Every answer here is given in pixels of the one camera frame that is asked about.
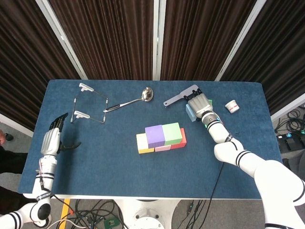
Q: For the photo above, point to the yellow pink block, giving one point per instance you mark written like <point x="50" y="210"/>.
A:
<point x="141" y="143"/>

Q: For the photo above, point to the small green box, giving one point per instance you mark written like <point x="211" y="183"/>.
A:
<point x="111" y="223"/>

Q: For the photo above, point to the purple foam cube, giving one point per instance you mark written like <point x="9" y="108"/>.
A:
<point x="155" y="136"/>

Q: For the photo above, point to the white partition post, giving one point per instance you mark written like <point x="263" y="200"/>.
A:
<point x="288" y="111"/>
<point x="241" y="35"/>
<point x="14" y="124"/>
<point x="159" y="35"/>
<point x="61" y="35"/>

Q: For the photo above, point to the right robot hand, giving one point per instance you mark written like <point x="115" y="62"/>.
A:
<point x="200" y="105"/>

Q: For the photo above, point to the white table frame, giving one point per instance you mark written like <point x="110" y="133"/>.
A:
<point x="143" y="196"/>

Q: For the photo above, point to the small orange object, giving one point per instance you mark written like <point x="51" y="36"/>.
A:
<point x="71" y="211"/>

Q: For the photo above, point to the black power adapters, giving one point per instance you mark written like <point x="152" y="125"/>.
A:
<point x="289" y="142"/>

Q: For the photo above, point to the brown pleated curtain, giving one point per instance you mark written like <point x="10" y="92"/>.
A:
<point x="202" y="35"/>
<point x="23" y="59"/>
<point x="107" y="35"/>
<point x="281" y="47"/>

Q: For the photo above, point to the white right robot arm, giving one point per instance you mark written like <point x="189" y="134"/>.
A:
<point x="238" y="152"/>

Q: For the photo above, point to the green foam cube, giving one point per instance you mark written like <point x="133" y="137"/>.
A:
<point x="172" y="133"/>

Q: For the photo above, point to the green printed packet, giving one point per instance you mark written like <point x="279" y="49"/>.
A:
<point x="210" y="102"/>

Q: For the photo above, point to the light blue foam cube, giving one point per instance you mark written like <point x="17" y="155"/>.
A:
<point x="190" y="113"/>

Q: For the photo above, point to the pink foam cube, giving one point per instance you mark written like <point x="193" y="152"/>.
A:
<point x="163" y="148"/>

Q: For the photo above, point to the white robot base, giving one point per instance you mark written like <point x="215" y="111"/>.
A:
<point x="147" y="204"/>

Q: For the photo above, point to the red foam cube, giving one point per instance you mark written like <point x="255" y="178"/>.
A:
<point x="183" y="140"/>

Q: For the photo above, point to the blue velvet table cloth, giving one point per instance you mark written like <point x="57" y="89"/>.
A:
<point x="119" y="176"/>

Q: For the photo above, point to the small black floor object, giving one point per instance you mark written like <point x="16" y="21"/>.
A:
<point x="9" y="136"/>

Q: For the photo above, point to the grey plastic spatula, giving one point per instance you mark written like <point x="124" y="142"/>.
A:
<point x="178" y="96"/>

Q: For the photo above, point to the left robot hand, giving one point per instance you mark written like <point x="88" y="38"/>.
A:
<point x="50" y="143"/>

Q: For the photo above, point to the person in black clothing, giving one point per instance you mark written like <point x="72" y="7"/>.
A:
<point x="12" y="162"/>

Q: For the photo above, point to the small white jar red label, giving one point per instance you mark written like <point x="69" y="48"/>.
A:
<point x="232" y="107"/>

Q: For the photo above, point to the yellow floor tape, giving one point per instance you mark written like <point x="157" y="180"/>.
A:
<point x="65" y="208"/>

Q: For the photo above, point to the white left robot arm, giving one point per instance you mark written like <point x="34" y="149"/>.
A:
<point x="45" y="176"/>

